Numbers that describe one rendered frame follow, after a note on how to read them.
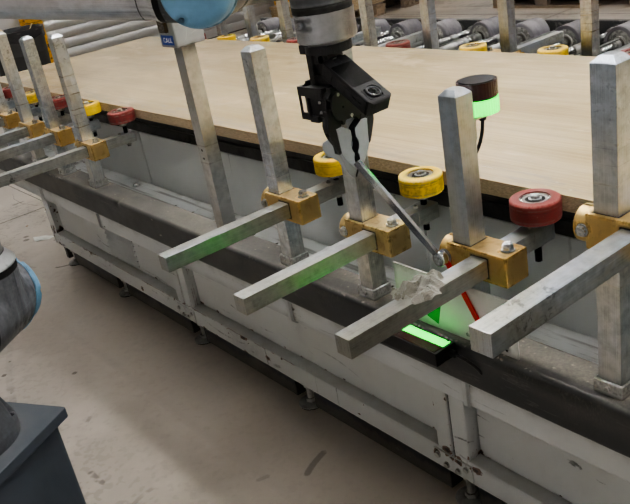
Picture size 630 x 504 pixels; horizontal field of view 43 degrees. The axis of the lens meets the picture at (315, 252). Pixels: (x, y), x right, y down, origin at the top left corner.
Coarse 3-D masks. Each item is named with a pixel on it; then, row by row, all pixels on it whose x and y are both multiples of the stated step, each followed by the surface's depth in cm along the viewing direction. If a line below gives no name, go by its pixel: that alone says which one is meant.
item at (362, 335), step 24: (504, 240) 123; (528, 240) 123; (456, 264) 118; (480, 264) 117; (456, 288) 115; (384, 312) 109; (408, 312) 110; (336, 336) 106; (360, 336) 105; (384, 336) 108
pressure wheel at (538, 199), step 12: (528, 192) 126; (540, 192) 126; (552, 192) 125; (516, 204) 123; (528, 204) 122; (540, 204) 121; (552, 204) 121; (516, 216) 123; (528, 216) 122; (540, 216) 121; (552, 216) 122; (540, 252) 127
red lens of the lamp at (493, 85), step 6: (456, 84) 116; (480, 84) 113; (486, 84) 113; (492, 84) 114; (474, 90) 113; (480, 90) 113; (486, 90) 113; (492, 90) 114; (474, 96) 114; (480, 96) 114; (486, 96) 114; (492, 96) 114
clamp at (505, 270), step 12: (444, 240) 125; (480, 240) 122; (492, 240) 121; (456, 252) 123; (468, 252) 120; (480, 252) 118; (492, 252) 118; (516, 252) 116; (492, 264) 117; (504, 264) 115; (516, 264) 117; (492, 276) 118; (504, 276) 116; (516, 276) 117
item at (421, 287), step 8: (432, 272) 114; (440, 272) 115; (416, 280) 114; (424, 280) 112; (432, 280) 112; (440, 280) 113; (400, 288) 112; (408, 288) 112; (416, 288) 112; (424, 288) 110; (432, 288) 111; (392, 296) 112; (400, 296) 111; (408, 296) 111; (416, 296) 109; (424, 296) 109; (432, 296) 109
